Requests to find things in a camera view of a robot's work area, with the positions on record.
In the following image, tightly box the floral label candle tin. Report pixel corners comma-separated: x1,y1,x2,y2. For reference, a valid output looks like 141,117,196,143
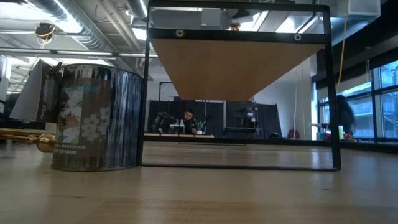
9,59,144,172

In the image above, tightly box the person at far desk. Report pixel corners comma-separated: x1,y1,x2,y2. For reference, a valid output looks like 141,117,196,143
182,108,198,134

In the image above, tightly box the far wooden desk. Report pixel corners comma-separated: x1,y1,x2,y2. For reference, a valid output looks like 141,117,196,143
143,133,215,139

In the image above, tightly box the black equipment rack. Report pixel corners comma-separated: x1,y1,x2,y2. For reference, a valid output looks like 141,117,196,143
233,99,259,138

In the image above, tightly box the black curtain partition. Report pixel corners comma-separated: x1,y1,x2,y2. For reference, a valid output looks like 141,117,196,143
146,99,282,139

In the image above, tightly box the person by window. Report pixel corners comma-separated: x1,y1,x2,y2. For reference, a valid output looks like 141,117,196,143
312,95,357,141

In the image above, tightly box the black yellow ceiling device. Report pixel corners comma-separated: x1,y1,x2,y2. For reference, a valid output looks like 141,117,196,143
34,22,57,40

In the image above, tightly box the dark computer monitor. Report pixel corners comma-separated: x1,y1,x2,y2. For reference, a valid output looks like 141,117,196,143
2,93,18,116

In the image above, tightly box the wooden shelf riser black frame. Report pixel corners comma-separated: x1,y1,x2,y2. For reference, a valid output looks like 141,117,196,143
136,0,342,172

